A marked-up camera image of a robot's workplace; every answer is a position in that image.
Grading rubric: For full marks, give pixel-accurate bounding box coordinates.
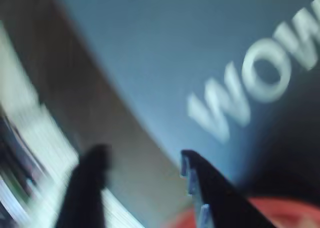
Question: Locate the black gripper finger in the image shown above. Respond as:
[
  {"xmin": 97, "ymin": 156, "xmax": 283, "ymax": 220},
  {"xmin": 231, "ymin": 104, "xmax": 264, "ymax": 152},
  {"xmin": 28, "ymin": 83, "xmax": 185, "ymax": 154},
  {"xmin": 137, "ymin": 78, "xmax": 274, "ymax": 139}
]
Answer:
[
  {"xmin": 58, "ymin": 144, "xmax": 112, "ymax": 228},
  {"xmin": 180, "ymin": 149, "xmax": 278, "ymax": 228}
]

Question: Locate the red and black bowl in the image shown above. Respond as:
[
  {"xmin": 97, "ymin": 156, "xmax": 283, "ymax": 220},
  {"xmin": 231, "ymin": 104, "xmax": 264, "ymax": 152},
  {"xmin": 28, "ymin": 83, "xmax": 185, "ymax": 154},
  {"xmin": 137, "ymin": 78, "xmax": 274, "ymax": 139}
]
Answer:
[{"xmin": 162, "ymin": 195, "xmax": 320, "ymax": 228}]

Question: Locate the grey WOWROBO mat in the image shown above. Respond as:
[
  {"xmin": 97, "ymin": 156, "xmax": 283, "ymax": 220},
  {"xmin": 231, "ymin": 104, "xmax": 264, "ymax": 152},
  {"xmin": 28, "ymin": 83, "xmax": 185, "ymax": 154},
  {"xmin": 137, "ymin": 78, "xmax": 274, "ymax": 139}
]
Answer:
[{"xmin": 53, "ymin": 0, "xmax": 320, "ymax": 201}]

